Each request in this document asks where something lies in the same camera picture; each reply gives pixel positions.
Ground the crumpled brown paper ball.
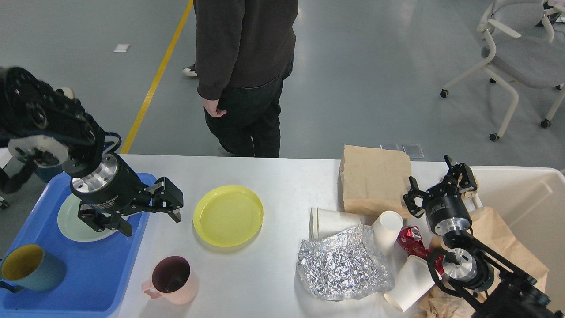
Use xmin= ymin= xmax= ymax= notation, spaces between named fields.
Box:
xmin=458 ymin=174 xmax=479 ymax=200

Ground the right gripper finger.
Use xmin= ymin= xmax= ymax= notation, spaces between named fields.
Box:
xmin=430 ymin=155 xmax=474 ymax=197
xmin=403 ymin=176 xmax=431 ymax=219

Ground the pale green plate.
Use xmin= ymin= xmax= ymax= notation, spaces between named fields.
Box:
xmin=57 ymin=193 xmax=119 ymax=243

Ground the crushed red can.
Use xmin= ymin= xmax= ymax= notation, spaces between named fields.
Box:
xmin=397 ymin=225 xmax=444 ymax=261

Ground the large brown paper bag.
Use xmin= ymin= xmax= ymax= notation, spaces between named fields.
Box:
xmin=469 ymin=207 xmax=549 ymax=292

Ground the teal mug yellow inside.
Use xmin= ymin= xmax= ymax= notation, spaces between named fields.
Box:
xmin=1 ymin=244 xmax=67 ymax=293

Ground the pink mug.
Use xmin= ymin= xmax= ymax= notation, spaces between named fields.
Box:
xmin=141 ymin=255 xmax=200 ymax=305

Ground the lying white paper cup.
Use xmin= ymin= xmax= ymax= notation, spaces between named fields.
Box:
xmin=309 ymin=207 xmax=362 ymax=240

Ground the yellow plastic plate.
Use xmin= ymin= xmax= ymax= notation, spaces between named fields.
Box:
xmin=192 ymin=185 xmax=264 ymax=247

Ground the blue plastic tray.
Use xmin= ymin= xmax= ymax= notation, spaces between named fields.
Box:
xmin=0 ymin=173 xmax=150 ymax=318

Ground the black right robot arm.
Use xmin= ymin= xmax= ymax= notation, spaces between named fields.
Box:
xmin=403 ymin=155 xmax=564 ymax=318

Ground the upright white paper cup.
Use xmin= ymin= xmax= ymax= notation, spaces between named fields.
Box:
xmin=371 ymin=211 xmax=403 ymax=256

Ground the person in dark jeans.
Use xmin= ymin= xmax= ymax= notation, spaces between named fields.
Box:
xmin=182 ymin=63 xmax=198 ymax=78

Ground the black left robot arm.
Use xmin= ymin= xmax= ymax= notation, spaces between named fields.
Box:
xmin=0 ymin=67 xmax=184 ymax=237

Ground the person in dark hoodie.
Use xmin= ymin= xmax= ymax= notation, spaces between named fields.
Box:
xmin=194 ymin=0 xmax=298 ymax=158

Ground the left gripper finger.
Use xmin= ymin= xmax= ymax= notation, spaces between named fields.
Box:
xmin=77 ymin=203 xmax=132 ymax=237
xmin=132 ymin=177 xmax=184 ymax=222

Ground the seated person in jeans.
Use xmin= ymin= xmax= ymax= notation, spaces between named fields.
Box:
xmin=0 ymin=88 xmax=75 ymax=184

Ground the grey office chair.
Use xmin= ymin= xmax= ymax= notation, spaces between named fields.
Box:
xmin=440 ymin=0 xmax=565 ymax=141

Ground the white plastic bin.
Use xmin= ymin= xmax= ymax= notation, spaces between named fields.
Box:
xmin=472 ymin=166 xmax=564 ymax=310

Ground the crumpled brown paper front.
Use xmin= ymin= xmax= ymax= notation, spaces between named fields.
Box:
xmin=413 ymin=286 xmax=475 ymax=318

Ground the flat brown paper bag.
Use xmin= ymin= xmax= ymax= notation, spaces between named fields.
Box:
xmin=339 ymin=145 xmax=412 ymax=219

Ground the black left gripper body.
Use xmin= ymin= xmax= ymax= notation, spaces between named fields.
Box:
xmin=69 ymin=152 xmax=151 ymax=214

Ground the front white paper cup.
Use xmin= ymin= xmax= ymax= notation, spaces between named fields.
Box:
xmin=384 ymin=255 xmax=435 ymax=312

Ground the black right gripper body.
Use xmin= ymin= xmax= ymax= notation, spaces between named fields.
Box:
xmin=422 ymin=193 xmax=472 ymax=237

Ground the crumpled aluminium foil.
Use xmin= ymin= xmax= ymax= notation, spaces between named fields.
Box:
xmin=296 ymin=225 xmax=395 ymax=301

